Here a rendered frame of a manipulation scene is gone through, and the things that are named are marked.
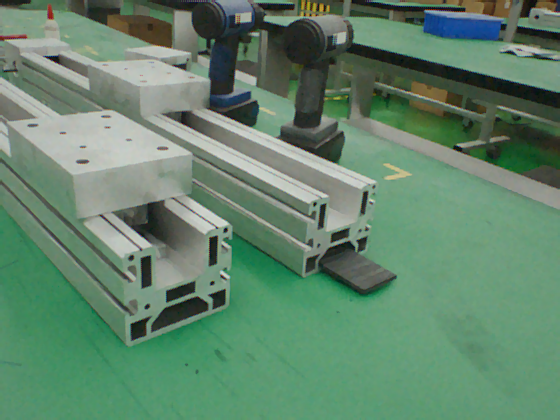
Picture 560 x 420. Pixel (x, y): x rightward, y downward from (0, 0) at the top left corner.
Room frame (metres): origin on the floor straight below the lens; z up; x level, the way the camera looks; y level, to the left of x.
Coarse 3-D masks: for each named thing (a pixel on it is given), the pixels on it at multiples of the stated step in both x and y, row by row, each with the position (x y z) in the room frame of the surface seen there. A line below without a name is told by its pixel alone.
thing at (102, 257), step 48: (0, 96) 0.79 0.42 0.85; (0, 144) 0.57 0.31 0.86; (0, 192) 0.58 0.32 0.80; (48, 240) 0.47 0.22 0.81; (96, 240) 0.39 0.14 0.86; (144, 240) 0.38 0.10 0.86; (192, 240) 0.42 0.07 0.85; (96, 288) 0.39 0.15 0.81; (144, 288) 0.37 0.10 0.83; (192, 288) 0.40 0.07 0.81; (144, 336) 0.37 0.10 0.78
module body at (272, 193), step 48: (48, 96) 0.97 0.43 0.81; (96, 96) 0.83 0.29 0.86; (192, 144) 0.63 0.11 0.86; (240, 144) 0.68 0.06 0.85; (288, 144) 0.65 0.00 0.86; (192, 192) 0.63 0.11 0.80; (240, 192) 0.56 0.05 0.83; (288, 192) 0.51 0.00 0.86; (336, 192) 0.56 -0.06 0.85; (288, 240) 0.50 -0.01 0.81; (336, 240) 0.52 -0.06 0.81
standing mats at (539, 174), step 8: (240, 64) 5.85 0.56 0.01; (248, 64) 5.89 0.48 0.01; (256, 64) 5.94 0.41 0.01; (248, 72) 5.47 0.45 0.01; (256, 72) 5.50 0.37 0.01; (536, 168) 3.30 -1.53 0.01; (544, 168) 3.28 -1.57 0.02; (552, 168) 3.29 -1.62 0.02; (528, 176) 3.11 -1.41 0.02; (536, 176) 3.12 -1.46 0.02; (544, 176) 3.13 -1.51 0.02; (552, 176) 3.14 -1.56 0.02; (544, 184) 3.00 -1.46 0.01; (552, 184) 3.00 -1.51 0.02
